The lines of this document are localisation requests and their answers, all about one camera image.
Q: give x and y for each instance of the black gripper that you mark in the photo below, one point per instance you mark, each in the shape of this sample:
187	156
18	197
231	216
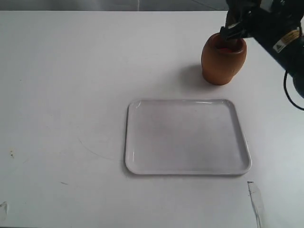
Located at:
236	25

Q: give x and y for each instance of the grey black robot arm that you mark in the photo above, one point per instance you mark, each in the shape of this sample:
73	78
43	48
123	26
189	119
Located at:
276	26

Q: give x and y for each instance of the wooden mortar cup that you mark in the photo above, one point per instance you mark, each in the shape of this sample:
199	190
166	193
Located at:
218	67

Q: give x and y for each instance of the white rectangular plastic tray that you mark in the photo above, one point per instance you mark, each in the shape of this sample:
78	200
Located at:
185	137

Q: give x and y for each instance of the clear tape strip right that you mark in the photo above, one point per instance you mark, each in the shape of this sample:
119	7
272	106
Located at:
257	203

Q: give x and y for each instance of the clear tape piece left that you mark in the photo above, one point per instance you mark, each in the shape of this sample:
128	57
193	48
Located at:
3	211

